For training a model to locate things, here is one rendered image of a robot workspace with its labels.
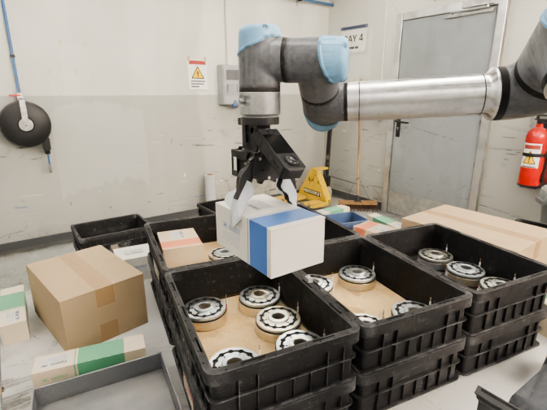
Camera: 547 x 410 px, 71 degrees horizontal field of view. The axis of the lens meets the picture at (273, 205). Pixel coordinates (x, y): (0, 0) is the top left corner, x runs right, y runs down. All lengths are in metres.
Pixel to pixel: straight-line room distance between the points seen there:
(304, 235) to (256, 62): 0.31
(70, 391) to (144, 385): 0.16
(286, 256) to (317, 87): 0.30
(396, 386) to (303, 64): 0.67
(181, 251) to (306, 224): 0.60
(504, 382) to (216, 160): 3.71
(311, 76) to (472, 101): 0.30
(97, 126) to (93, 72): 0.47
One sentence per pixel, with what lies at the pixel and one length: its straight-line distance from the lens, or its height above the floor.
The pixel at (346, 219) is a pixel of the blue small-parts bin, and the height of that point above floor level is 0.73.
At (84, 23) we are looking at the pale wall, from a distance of 3.96.
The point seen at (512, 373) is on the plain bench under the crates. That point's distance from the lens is 1.17.
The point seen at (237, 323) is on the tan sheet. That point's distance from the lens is 0.95.
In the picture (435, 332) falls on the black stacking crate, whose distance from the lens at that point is 0.92.
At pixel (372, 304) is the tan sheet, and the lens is 1.05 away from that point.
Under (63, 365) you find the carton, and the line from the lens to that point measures 1.05.
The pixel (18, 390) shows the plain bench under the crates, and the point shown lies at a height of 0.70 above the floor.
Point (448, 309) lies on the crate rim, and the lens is 0.91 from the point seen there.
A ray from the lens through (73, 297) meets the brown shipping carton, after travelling 1.11.
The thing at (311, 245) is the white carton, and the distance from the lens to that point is 0.70.
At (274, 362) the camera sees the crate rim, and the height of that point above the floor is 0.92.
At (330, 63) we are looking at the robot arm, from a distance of 0.67.
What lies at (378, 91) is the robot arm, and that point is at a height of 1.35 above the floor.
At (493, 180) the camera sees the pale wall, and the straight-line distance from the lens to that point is 3.98.
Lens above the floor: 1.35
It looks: 16 degrees down
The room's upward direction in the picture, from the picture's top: straight up
